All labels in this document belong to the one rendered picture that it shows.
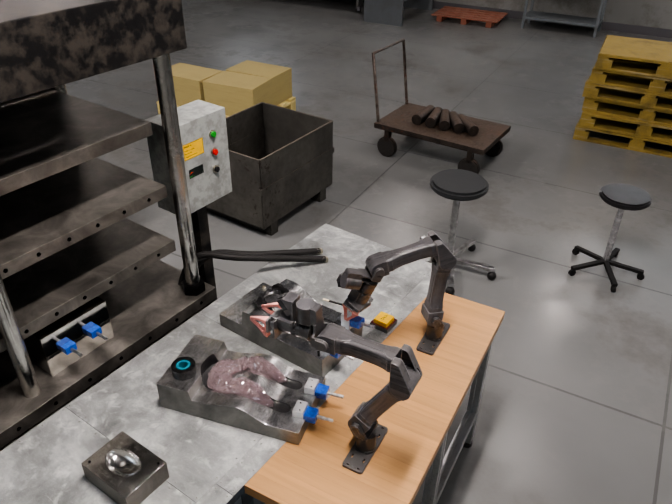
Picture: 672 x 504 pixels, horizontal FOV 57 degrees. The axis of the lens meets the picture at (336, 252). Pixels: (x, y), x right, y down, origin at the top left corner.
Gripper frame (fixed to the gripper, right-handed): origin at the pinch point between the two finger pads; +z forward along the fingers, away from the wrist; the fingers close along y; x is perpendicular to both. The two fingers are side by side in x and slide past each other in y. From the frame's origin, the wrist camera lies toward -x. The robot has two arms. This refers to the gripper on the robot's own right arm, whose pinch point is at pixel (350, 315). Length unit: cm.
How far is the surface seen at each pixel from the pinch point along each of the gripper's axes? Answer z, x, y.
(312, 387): 7.2, 9.5, 31.1
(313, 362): 11.0, 2.0, 19.2
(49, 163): -21, -95, 59
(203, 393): 20, -16, 53
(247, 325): 20.5, -27.8, 19.2
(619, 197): -8, 48, -232
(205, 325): 35, -44, 22
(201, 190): 9, -87, -9
